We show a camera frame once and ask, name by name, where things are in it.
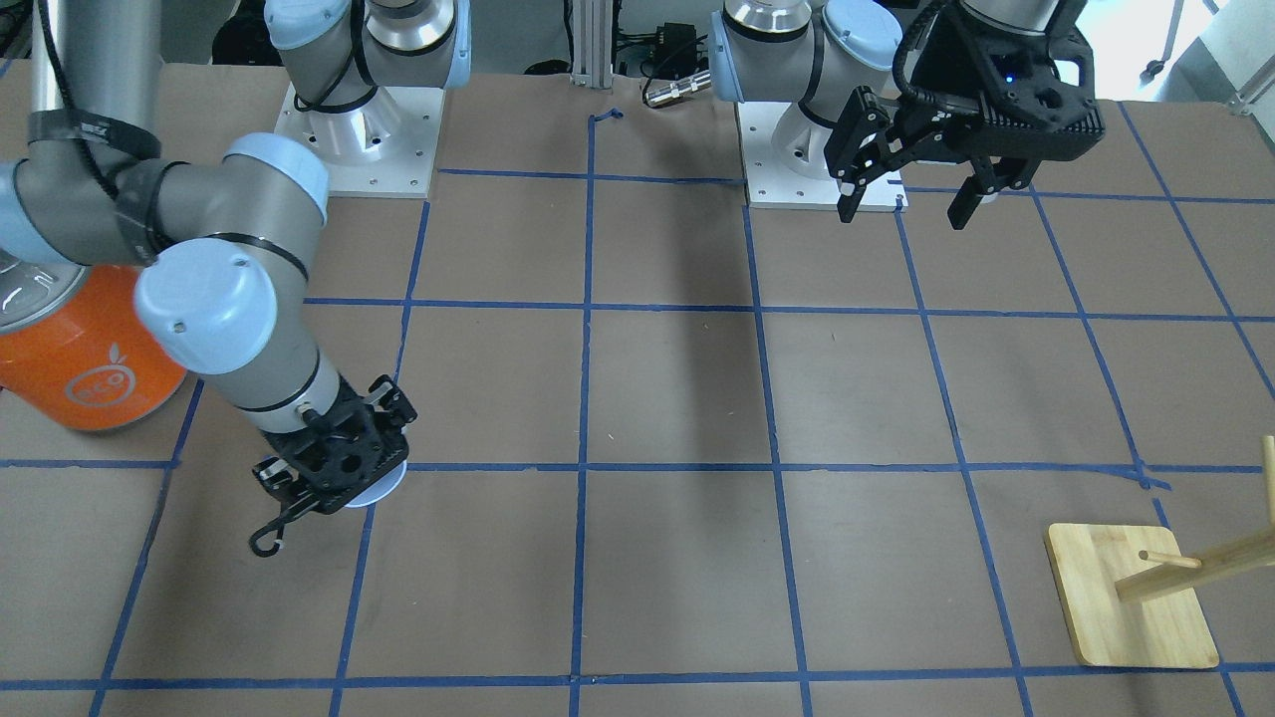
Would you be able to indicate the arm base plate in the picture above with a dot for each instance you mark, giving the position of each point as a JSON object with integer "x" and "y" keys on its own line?
{"x": 386, "y": 149}
{"x": 783, "y": 155}

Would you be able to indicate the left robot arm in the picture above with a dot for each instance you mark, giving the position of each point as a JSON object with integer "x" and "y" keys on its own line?
{"x": 814, "y": 56}

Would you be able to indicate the silver cable connector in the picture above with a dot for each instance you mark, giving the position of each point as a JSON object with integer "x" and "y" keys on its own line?
{"x": 679, "y": 90}

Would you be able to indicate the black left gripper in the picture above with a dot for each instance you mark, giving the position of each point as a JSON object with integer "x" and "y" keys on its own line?
{"x": 942, "y": 68}

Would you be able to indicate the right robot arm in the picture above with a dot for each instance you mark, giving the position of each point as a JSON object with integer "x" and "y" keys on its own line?
{"x": 225, "y": 252}

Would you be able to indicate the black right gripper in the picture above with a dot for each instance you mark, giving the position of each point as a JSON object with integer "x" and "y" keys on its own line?
{"x": 278, "y": 476}

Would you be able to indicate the aluminium frame post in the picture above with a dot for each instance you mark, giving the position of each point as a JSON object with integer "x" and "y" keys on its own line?
{"x": 592, "y": 26}

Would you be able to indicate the orange round container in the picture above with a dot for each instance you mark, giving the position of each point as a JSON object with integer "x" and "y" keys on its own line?
{"x": 72, "y": 346}

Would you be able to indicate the wooden cup rack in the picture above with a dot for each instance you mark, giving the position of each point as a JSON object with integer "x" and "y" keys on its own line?
{"x": 1177, "y": 590}

